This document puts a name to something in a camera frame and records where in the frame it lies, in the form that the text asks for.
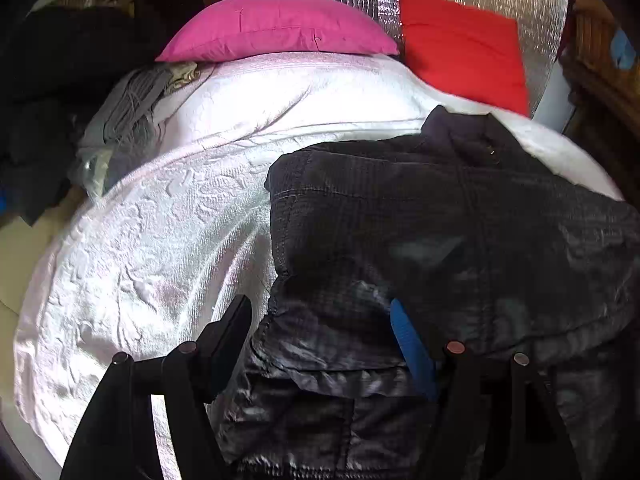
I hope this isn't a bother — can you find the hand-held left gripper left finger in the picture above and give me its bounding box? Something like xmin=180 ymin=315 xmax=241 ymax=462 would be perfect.
xmin=60 ymin=294 xmax=253 ymax=480

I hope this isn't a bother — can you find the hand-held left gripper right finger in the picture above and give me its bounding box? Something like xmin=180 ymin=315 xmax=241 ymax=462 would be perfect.
xmin=389 ymin=298 xmax=583 ymax=480

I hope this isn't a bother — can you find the black quilted jacket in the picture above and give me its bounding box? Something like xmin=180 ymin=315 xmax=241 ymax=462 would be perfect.
xmin=207 ymin=105 xmax=640 ymax=480

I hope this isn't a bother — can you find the pile of dark clothes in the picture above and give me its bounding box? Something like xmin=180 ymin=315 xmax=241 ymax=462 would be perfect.
xmin=0 ymin=5 xmax=171 ymax=226

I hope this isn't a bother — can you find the white textured bedspread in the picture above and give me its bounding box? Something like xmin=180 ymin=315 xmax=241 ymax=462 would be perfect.
xmin=12 ymin=52 xmax=626 ymax=480

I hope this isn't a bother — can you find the grey folded cloth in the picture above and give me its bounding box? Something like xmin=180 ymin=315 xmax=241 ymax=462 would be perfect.
xmin=75 ymin=62 xmax=173 ymax=196

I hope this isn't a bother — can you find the beige patterned cloth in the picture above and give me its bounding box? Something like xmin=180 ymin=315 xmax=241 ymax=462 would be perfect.
xmin=162 ymin=61 xmax=201 ymax=96

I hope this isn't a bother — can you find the red pillow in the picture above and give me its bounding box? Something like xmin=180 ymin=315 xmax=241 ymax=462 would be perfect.
xmin=396 ymin=0 xmax=532 ymax=118

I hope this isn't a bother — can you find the wooden furniture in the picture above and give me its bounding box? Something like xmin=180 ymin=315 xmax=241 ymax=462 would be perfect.
xmin=557 ymin=0 xmax=640 ymax=201

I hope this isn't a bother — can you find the pink pillow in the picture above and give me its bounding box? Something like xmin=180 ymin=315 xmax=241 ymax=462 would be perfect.
xmin=155 ymin=0 xmax=401 ymax=63

